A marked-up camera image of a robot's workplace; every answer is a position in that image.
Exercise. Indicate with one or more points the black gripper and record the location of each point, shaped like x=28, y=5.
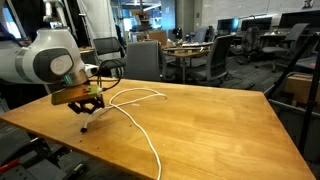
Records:
x=87, y=103

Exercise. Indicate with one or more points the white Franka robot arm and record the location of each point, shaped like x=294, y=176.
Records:
x=36, y=63

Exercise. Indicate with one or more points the small white tape piece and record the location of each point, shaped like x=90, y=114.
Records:
x=135, y=105

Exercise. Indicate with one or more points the black mesh chair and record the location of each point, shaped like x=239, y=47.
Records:
x=106, y=48

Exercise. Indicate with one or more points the grey padded office chair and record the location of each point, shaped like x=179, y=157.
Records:
x=143, y=60

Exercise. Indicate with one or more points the cluttered wooden desk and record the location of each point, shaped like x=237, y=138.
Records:
x=186, y=51

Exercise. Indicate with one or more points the grey mesh office chair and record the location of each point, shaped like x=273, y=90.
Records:
x=216, y=56

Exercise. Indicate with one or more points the black computer monitor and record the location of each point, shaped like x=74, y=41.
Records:
x=226, y=25
x=300, y=19
x=256, y=23

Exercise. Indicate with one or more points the dark office chair with jacket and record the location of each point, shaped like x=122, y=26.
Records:
x=250, y=40

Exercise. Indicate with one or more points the grey bin with cardboard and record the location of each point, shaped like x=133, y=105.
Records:
x=290, y=123

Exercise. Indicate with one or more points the black tripod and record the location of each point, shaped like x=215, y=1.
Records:
x=311, y=100

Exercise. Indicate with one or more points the tan and green wrist camera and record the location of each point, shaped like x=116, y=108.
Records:
x=70, y=95

